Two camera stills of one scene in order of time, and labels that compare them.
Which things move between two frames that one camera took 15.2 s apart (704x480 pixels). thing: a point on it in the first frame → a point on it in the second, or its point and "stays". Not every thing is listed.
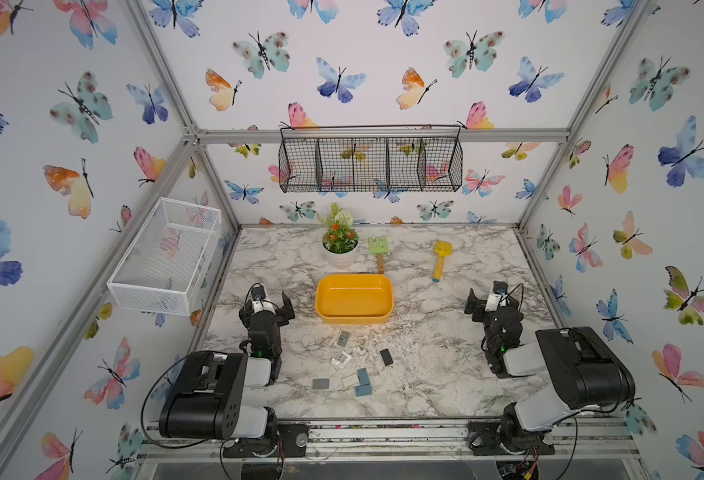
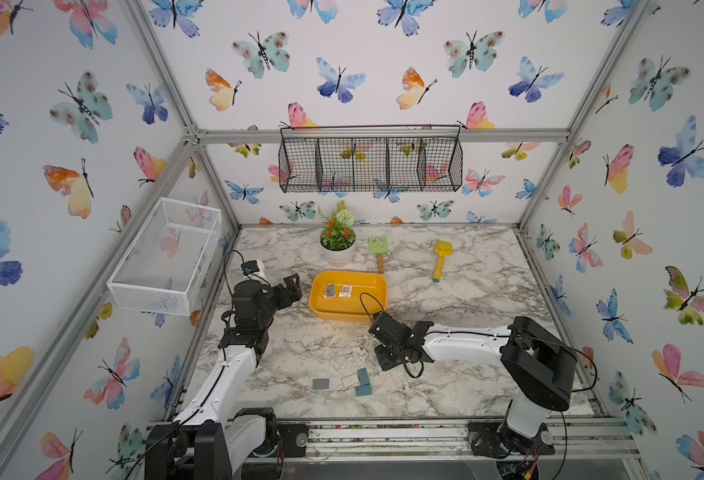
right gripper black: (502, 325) → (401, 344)
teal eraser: (363, 390) stays
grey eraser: (320, 383) stays
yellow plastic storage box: (350, 299) stays
